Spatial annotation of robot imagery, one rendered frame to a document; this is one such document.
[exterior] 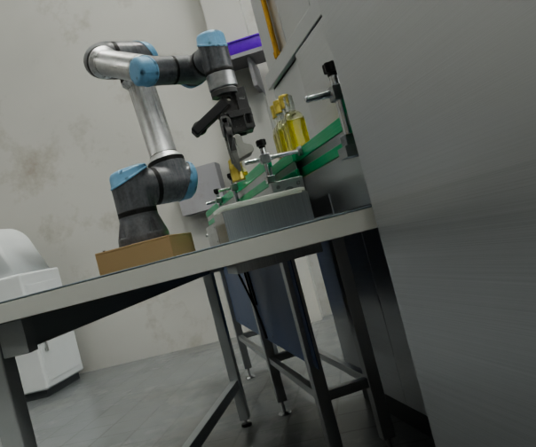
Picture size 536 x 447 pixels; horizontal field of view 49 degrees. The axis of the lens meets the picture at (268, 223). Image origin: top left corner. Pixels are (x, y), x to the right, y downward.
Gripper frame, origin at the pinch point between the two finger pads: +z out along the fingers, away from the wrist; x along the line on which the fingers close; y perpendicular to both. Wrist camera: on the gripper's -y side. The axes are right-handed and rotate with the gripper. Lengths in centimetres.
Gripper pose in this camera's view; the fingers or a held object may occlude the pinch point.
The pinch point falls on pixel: (235, 168)
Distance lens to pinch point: 152.5
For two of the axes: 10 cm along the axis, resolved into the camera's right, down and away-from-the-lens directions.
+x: -1.1, 0.5, 9.9
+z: 2.5, 9.7, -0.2
